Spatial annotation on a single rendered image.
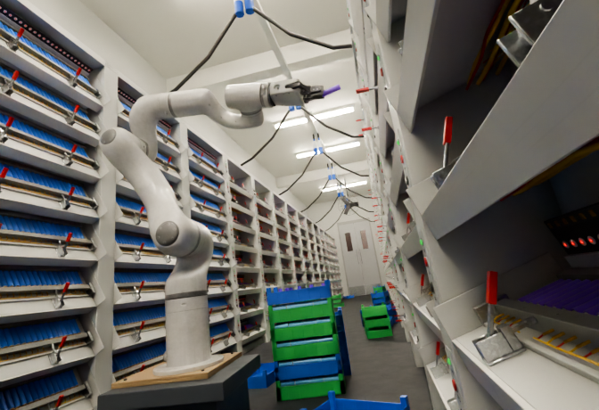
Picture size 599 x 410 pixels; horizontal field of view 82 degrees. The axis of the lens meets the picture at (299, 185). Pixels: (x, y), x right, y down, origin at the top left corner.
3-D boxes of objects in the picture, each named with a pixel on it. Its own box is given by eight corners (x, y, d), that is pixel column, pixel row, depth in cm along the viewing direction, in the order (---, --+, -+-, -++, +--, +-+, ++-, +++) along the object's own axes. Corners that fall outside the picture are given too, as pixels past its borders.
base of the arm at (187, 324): (136, 378, 90) (136, 304, 95) (179, 361, 107) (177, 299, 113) (201, 372, 85) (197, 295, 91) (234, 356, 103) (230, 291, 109)
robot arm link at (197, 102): (182, 139, 124) (263, 131, 121) (165, 98, 114) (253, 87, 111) (189, 127, 131) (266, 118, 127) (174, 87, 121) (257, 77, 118)
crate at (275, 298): (267, 306, 161) (266, 288, 163) (275, 303, 181) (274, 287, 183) (331, 297, 159) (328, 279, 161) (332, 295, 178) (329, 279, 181)
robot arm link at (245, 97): (263, 114, 116) (258, 88, 110) (227, 116, 119) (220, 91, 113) (270, 103, 122) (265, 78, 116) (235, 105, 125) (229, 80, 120)
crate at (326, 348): (273, 361, 154) (271, 342, 157) (281, 352, 174) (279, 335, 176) (339, 353, 152) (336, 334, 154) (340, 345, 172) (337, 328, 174)
